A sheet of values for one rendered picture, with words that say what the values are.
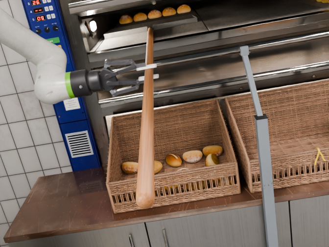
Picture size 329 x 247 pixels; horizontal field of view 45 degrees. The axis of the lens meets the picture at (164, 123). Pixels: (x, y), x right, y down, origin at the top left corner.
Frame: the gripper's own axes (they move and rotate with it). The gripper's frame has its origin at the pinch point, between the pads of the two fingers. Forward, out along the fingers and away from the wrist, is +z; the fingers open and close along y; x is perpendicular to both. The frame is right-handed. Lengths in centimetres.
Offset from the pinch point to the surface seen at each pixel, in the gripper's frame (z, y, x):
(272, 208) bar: 39, 62, 1
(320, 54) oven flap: 80, 20, -58
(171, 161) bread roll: 0, 57, -41
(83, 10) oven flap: -26, -21, -45
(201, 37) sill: 24, 2, -59
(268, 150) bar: 39, 37, 1
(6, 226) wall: -103, 92, -60
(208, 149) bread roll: 19, 55, -44
